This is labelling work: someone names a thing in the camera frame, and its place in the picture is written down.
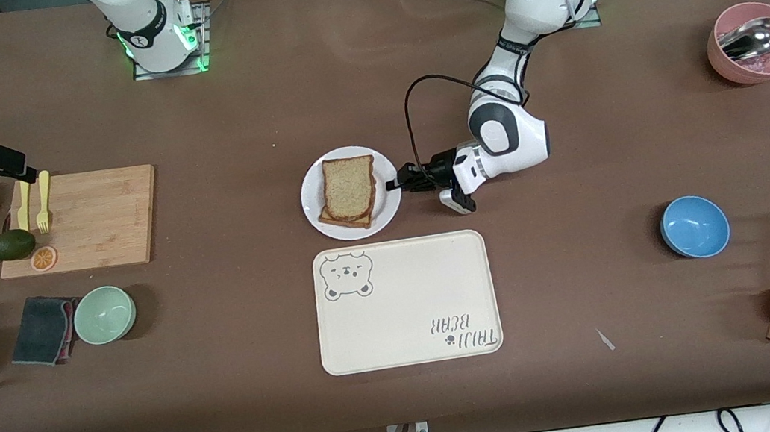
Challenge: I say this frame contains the white round plate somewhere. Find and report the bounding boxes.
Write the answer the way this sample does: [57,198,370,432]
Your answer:
[295,140,408,247]

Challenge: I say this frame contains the sandwich top bread slice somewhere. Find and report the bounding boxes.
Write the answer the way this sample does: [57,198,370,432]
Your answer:
[319,154,383,225]

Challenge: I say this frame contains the yellow plastic knife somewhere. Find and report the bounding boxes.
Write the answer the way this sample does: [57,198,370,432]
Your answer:
[12,177,38,233]

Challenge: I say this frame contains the yellow plastic fork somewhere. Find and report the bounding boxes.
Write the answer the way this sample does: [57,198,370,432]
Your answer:
[30,170,58,234]

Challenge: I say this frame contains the green avocado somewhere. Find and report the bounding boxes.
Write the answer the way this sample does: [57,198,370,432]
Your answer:
[0,227,39,263]

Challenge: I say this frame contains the orange slice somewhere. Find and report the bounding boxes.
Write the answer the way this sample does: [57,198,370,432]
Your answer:
[29,245,60,273]

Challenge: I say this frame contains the wooden cutting board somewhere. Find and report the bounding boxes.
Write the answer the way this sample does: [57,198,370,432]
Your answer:
[0,163,167,284]

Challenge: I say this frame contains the cream bear print tray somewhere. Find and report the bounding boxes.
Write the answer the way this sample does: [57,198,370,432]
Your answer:
[306,226,506,378]

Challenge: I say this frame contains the dark grey cloth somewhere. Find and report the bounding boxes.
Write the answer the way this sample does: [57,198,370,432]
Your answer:
[4,291,86,372]

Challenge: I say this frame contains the pale green bowl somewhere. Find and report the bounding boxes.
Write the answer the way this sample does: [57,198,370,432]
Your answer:
[69,282,141,348]

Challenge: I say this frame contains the blue bowl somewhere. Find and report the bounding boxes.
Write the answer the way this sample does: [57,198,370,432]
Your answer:
[657,191,734,264]

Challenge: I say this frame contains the pink bowl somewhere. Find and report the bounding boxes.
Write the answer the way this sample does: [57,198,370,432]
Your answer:
[701,0,770,90]

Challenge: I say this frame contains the clear ice cubes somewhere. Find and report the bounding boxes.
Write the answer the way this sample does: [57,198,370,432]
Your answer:
[739,53,770,77]

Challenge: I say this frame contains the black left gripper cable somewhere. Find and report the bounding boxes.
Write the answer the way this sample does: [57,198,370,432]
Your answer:
[399,66,501,190]

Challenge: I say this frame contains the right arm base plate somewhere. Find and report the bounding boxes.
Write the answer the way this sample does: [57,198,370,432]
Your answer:
[123,0,216,83]

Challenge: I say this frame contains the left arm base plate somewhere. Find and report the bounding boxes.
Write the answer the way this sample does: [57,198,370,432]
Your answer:
[569,0,604,31]

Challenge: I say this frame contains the black cable loops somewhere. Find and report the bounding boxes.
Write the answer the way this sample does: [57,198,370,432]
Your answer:
[629,401,770,432]

